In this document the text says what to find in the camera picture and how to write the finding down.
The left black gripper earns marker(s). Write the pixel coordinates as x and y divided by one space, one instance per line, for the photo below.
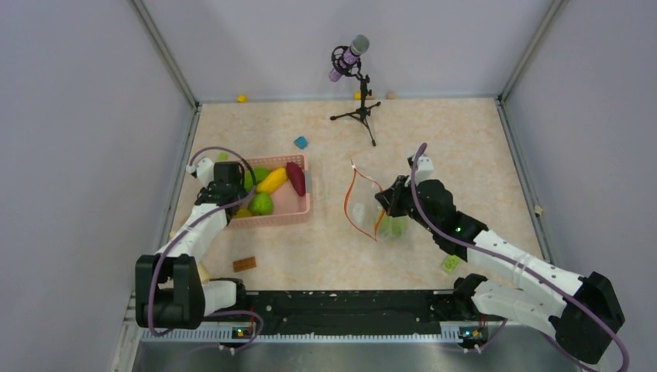
242 191

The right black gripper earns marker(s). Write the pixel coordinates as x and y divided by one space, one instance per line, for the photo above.
391 198

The green cabbage toy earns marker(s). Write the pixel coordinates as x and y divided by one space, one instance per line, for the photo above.
392 227

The clear zip top bag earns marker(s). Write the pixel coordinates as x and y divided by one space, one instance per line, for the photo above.
360 208

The light green lime toy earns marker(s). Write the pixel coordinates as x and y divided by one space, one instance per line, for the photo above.
261 204

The yellow mango toy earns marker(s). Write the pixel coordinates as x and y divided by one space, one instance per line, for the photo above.
274 180

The pink plastic basket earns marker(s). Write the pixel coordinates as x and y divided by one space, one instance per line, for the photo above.
288 206

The dark red sweet potato toy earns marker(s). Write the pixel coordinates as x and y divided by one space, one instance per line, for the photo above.
296 177

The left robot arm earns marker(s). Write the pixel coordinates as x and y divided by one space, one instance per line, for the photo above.
169 291

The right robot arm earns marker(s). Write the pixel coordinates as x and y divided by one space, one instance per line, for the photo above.
579 315

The green pepper toy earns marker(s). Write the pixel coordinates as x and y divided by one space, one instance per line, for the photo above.
250 182

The green lego brick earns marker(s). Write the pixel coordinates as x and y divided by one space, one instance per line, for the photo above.
450 264

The blue block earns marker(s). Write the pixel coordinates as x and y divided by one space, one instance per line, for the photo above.
301 142

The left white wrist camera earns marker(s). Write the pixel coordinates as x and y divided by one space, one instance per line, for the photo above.
202 171

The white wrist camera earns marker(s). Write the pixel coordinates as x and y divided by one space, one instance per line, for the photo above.
422 166
202 171

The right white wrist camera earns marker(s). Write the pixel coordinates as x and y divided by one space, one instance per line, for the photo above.
422 166

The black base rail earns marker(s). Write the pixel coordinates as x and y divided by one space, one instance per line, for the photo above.
352 313

